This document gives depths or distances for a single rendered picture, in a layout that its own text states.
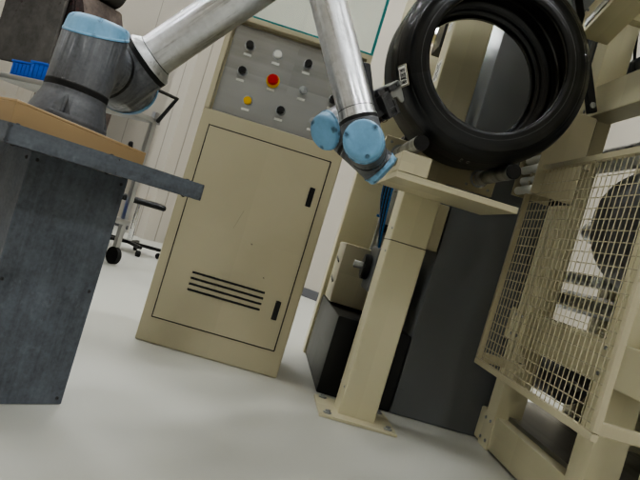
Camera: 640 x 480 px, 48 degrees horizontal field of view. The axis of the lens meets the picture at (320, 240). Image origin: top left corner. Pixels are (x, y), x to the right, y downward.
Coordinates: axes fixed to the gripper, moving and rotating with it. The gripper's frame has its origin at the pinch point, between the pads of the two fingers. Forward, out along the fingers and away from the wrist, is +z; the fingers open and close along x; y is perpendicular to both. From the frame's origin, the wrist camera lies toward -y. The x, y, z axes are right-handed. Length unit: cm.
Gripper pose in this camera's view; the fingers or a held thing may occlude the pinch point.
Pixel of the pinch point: (396, 81)
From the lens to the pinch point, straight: 205.4
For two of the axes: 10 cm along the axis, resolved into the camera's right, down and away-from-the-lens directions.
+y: 4.0, 8.9, 2.3
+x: 7.1, -1.4, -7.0
